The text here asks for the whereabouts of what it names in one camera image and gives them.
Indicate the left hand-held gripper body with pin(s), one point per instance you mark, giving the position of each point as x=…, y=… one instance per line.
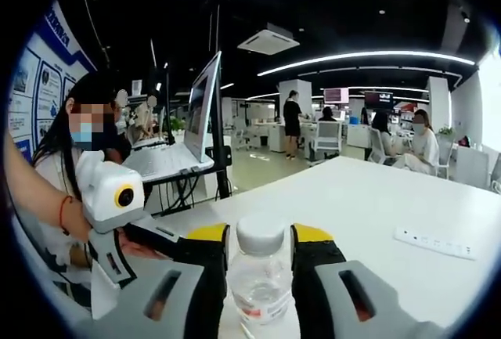
x=105, y=194

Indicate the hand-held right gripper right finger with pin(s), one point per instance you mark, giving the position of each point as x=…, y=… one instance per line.
x=321, y=276

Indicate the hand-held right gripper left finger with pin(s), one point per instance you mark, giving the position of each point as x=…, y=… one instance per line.
x=195, y=276

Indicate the clear plastic water bottle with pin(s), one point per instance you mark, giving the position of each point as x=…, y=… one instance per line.
x=260, y=276

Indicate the person's left hand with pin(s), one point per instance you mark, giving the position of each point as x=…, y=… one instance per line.
x=80, y=223

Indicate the person's white patterned shirt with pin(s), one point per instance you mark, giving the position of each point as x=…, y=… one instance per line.
x=47, y=239

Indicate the white monitor cart shelf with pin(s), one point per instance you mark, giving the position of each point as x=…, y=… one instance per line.
x=164, y=161

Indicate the white table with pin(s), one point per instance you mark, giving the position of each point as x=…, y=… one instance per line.
x=352, y=206

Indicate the green potted plant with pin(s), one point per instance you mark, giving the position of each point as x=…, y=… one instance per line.
x=176, y=123
x=446, y=131

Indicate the white power strip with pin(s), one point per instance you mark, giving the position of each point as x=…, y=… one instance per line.
x=434, y=243

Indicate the black monitor stand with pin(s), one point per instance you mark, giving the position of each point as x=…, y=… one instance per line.
x=221, y=139

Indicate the white-framed monitor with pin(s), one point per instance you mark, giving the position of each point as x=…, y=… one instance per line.
x=203, y=112

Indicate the white office chair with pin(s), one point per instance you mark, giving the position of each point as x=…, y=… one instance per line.
x=326, y=139

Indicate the curved ceiling light strip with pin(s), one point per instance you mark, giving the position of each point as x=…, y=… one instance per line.
x=364, y=56

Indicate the ceiling air conditioner unit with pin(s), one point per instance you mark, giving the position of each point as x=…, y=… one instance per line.
x=268, y=39

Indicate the blue and white wall poster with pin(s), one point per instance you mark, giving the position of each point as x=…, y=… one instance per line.
x=47, y=92

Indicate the pink wall screen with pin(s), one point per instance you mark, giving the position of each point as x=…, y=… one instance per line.
x=336, y=95

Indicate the dark wall screen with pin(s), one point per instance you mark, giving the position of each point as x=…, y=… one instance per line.
x=379, y=100

